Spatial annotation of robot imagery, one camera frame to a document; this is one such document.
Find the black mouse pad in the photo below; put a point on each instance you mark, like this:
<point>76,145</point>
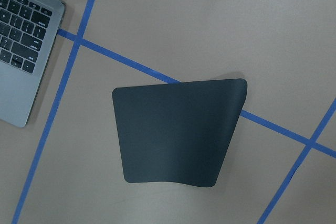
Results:
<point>177,132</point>

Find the grey laptop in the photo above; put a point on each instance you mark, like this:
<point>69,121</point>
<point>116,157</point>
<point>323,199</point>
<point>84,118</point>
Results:
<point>28,32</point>

